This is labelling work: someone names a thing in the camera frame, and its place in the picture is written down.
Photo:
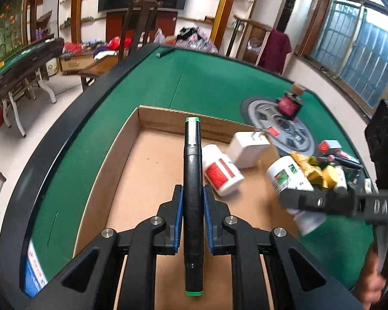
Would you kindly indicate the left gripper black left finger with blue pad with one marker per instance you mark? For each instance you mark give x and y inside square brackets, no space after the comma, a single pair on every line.
[117,268]

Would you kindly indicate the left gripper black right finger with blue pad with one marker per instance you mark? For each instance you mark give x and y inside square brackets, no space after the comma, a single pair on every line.
[270,268]

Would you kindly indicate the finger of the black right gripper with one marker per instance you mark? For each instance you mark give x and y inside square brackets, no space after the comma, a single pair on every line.
[368,207]

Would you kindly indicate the black pen pink tip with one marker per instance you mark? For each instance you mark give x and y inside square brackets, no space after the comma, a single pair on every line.
[316,160]

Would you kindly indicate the yellow foil packet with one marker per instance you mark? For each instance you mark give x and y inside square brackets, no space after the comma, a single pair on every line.
[313,173]

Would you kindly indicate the black marker green caps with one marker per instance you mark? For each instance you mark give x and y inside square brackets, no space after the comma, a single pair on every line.
[193,208]

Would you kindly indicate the yellow round jar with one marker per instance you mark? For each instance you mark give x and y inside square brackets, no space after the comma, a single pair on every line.
[329,177]

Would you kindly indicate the person's right hand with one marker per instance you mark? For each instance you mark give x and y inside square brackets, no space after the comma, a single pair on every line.
[369,286]

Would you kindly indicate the white bottle green label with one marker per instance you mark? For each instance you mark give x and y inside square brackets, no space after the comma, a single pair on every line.
[341,186]

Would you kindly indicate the red white small carton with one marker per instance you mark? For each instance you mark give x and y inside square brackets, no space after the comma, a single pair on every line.
[329,147]

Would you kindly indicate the round grey control panel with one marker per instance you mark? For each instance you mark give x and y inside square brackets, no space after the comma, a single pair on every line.
[286,135]

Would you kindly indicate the black jar cork stopper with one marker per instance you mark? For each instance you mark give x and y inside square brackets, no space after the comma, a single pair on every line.
[290,103]

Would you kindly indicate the green mahjong table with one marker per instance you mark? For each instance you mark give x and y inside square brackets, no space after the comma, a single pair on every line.
[49,197]

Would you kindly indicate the white bottle red label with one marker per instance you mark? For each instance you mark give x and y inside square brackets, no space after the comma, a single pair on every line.
[219,170]

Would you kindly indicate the brown cardboard box tray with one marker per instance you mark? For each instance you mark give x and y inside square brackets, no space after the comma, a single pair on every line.
[140,171]

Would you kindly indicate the white standing air conditioner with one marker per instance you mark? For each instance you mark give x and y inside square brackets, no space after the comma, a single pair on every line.
[292,16]

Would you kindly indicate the wooden chair with maroon cloth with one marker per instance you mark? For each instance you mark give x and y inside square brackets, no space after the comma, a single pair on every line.
[259,44]

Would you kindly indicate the dark wooden chair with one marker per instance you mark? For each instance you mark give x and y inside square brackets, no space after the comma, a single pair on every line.
[147,12]

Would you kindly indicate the white USB wall charger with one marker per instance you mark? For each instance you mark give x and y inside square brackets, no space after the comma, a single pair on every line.
[246,147]

